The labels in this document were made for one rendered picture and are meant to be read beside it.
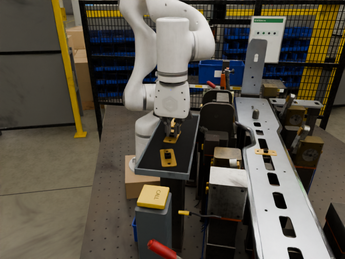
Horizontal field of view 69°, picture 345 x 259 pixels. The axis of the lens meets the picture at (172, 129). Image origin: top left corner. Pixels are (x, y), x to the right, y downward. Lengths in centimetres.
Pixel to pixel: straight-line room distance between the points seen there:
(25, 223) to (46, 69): 168
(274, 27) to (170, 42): 137
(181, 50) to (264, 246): 53
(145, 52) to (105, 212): 71
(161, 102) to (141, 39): 42
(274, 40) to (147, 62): 112
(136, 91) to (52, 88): 227
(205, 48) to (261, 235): 50
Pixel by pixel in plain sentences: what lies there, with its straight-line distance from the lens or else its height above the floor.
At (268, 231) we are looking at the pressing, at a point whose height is 100.
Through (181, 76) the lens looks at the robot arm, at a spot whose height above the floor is 136.
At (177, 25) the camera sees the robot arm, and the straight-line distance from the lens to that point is 65.
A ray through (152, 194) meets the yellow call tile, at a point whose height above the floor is 116.
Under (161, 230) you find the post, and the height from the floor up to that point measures 109.
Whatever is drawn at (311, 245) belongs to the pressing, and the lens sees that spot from 76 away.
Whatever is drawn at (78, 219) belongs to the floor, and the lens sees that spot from 224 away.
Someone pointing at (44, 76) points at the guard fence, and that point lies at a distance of 326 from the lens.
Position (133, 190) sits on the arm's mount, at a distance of 122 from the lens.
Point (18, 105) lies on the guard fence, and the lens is 348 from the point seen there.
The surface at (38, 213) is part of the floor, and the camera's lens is 242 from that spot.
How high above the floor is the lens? 154
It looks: 27 degrees down
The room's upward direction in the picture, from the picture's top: straight up
